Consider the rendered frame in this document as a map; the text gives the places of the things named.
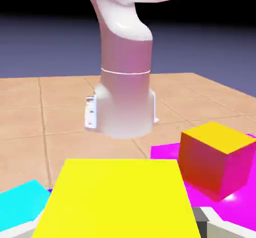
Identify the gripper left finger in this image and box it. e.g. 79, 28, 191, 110
0, 209, 44, 238

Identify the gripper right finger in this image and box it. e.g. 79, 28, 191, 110
191, 206, 256, 238

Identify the small yellow cube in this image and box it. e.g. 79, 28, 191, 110
31, 158, 202, 238

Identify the small orange cube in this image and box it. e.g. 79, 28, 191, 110
177, 121, 256, 202

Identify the large cyan box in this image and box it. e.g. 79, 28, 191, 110
0, 179, 52, 233

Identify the large magenta box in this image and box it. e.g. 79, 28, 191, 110
149, 133, 256, 236

